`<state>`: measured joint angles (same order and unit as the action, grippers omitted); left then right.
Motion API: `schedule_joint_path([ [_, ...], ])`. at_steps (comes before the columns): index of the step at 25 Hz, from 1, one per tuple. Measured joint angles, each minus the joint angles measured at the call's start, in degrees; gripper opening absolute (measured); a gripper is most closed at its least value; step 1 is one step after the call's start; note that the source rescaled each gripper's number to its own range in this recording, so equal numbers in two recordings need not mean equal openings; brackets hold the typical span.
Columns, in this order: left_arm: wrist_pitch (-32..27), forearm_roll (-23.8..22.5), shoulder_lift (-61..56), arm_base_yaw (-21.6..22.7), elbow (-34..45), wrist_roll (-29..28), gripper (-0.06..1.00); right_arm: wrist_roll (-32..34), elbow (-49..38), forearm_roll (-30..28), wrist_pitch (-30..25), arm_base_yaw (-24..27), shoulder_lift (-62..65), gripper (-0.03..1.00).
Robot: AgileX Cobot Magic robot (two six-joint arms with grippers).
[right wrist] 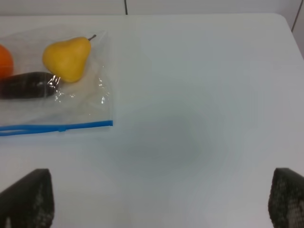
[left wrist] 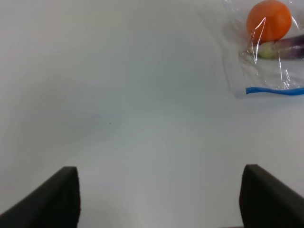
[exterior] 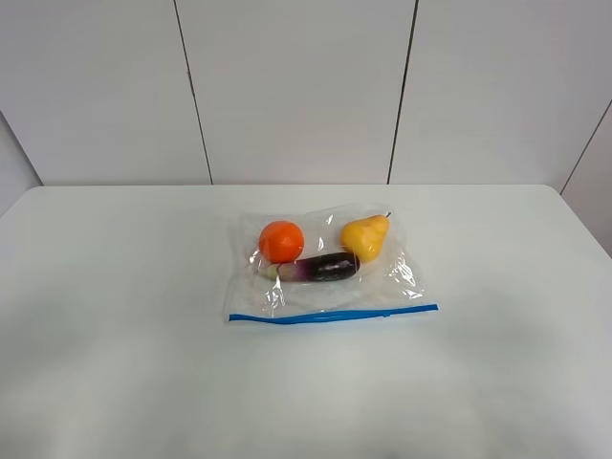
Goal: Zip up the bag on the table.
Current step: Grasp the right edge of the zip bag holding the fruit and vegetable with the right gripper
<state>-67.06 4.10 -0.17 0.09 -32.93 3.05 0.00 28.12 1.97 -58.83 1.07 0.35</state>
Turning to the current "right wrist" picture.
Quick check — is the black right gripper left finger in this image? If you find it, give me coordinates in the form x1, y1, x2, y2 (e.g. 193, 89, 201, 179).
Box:
0, 169, 55, 228

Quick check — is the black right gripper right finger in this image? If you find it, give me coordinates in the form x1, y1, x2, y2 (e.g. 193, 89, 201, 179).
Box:
268, 168, 304, 228

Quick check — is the clear zip bag blue seal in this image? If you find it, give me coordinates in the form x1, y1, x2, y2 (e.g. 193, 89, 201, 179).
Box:
0, 26, 113, 136

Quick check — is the dark purple eggplant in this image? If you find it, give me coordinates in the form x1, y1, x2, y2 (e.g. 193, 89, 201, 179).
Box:
0, 72, 61, 100

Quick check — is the orange fruit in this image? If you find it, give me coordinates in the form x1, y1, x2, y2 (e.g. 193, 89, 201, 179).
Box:
0, 45, 14, 78

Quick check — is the yellow pear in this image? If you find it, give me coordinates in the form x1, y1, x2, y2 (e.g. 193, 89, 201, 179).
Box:
42, 35, 96, 83

